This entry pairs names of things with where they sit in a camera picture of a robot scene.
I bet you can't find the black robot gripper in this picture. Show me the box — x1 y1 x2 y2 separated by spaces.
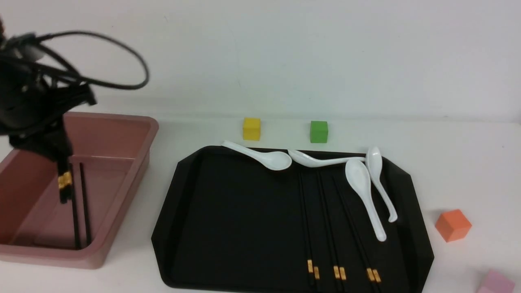
0 35 97 163

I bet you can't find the black gold-banded chopstick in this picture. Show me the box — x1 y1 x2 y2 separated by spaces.
319 176 348 293
57 157 74 204
57 156 70 204
301 179 322 293
298 172 316 292
315 171 343 293
338 181 384 293
332 175 377 293

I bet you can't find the pink plastic bin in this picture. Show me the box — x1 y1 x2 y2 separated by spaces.
0 112 159 269

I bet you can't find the plain black chopstick right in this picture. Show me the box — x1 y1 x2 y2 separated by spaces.
79 163 92 246

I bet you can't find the plain black chopstick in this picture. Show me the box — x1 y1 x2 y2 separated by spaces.
69 163 81 250
79 163 92 246

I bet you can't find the plain black chopstick left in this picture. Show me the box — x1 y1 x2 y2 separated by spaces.
69 163 81 250

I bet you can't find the black plastic tray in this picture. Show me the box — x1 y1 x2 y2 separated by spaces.
151 146 435 293

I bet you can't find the yellow cube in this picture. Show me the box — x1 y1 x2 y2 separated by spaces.
243 117 262 141

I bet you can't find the white ceramic spoon leftmost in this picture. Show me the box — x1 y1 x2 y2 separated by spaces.
221 140 293 171

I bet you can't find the white ceramic spoon top middle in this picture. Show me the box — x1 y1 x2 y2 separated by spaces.
288 149 365 168

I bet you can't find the green cube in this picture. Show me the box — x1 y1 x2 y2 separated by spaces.
309 120 328 144

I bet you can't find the white ceramic spoon large centre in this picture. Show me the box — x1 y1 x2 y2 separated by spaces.
345 159 387 242

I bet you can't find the white ceramic spoon rightmost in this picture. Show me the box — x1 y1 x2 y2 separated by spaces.
365 146 398 223

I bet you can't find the orange cube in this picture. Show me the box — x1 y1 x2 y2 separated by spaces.
435 209 472 243

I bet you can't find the pink cube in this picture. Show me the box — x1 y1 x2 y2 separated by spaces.
475 270 515 293

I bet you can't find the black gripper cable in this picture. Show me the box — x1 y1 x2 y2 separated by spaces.
24 31 150 90

